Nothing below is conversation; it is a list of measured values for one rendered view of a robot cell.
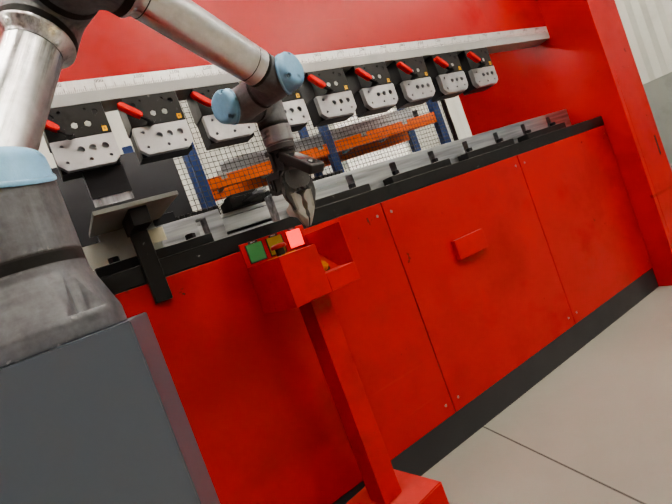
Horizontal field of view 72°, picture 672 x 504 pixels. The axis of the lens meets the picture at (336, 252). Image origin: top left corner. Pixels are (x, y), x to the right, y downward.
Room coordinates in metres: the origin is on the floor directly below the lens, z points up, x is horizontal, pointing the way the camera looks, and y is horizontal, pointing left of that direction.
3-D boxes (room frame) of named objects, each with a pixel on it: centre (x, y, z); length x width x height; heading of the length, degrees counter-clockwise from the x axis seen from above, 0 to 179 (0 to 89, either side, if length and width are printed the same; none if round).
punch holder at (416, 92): (1.84, -0.50, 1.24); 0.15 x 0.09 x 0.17; 121
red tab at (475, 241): (1.63, -0.46, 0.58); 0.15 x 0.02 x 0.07; 121
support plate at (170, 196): (1.12, 0.43, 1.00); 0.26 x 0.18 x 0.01; 31
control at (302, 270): (1.14, 0.09, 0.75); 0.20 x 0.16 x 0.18; 128
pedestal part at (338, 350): (1.14, 0.09, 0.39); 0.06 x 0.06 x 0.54; 38
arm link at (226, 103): (1.05, 0.08, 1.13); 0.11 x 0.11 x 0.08; 53
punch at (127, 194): (1.24, 0.51, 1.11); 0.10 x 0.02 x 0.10; 121
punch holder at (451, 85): (1.94, -0.68, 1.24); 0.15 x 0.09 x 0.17; 121
